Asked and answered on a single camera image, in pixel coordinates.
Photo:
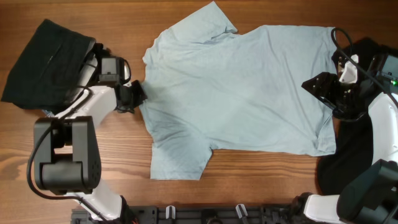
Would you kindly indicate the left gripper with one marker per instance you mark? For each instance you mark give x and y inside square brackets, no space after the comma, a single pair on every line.
[142,97]

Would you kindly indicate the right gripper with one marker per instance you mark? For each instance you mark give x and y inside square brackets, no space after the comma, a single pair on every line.
[324,89]

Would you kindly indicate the light blue t-shirt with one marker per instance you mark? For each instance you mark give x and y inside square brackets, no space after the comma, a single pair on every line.
[209,87]

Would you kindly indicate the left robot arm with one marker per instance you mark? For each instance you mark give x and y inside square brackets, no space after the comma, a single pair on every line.
[65,162]

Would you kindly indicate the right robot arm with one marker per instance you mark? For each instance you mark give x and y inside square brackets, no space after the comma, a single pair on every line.
[359,182]

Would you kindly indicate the black t-shirt under pile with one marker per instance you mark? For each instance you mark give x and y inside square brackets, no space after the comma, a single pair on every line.
[354,141]

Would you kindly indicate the folded grey white garment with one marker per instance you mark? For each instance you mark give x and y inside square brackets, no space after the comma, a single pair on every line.
[89,66]

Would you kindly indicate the folded black garment underneath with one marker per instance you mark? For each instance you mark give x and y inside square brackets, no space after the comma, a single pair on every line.
[100,52]

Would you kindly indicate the left white rail clip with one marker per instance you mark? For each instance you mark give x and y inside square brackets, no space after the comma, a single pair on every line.
[170,212]

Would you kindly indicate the white rail clip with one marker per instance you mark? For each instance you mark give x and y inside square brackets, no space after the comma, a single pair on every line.
[242,213]
[170,212]

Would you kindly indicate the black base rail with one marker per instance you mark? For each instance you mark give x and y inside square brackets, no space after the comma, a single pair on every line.
[267,214]

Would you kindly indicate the right white rail clip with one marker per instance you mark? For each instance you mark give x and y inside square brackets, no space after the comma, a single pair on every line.
[242,213]

